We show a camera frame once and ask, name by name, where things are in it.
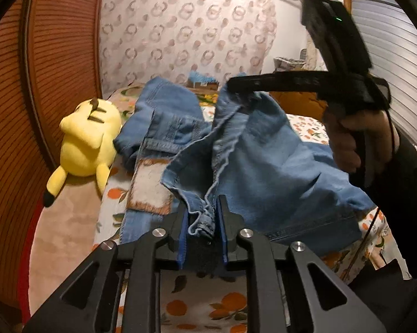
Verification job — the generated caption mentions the blue denim pants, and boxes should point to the blue denim pants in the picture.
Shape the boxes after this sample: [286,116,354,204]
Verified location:
[113,76,376,254]

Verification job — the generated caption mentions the wooden louvred wardrobe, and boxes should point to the wooden louvred wardrobe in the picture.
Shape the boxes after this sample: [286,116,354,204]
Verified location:
[0,0,107,240]

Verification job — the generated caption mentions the cardboard box with blue bag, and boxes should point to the cardboard box with blue bag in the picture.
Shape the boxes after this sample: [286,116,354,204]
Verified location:
[188,71,220,91]

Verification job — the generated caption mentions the person's right forearm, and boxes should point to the person's right forearm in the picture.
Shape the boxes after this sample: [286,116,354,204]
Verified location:
[347,128,417,333]

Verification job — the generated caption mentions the person's right hand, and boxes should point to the person's right hand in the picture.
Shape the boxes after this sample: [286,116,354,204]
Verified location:
[325,109,401,185]

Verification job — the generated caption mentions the orange print bedsheet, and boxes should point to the orange print bedsheet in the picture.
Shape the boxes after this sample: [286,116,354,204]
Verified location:
[94,87,390,333]

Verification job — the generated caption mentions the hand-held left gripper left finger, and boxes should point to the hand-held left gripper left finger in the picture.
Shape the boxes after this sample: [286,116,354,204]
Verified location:
[23,208,192,333]

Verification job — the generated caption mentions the yellow plush toy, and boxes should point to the yellow plush toy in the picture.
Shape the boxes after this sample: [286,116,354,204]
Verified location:
[44,98,123,208]

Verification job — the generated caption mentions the wooden sideboard cabinet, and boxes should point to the wooden sideboard cabinet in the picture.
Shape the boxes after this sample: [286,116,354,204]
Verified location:
[269,90,329,122]

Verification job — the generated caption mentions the circle print sheer curtain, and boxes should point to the circle print sheer curtain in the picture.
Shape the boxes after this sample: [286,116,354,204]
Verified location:
[99,0,278,92]

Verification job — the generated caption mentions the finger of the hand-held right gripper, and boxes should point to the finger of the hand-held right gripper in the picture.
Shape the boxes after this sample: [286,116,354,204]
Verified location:
[227,71,330,94]

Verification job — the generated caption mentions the floral blanket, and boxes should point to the floral blanket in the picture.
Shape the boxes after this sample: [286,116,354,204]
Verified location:
[31,85,219,314]

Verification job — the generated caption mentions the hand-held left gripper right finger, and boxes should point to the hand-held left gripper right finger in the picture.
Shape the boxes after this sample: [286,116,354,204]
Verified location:
[215,194,386,333]

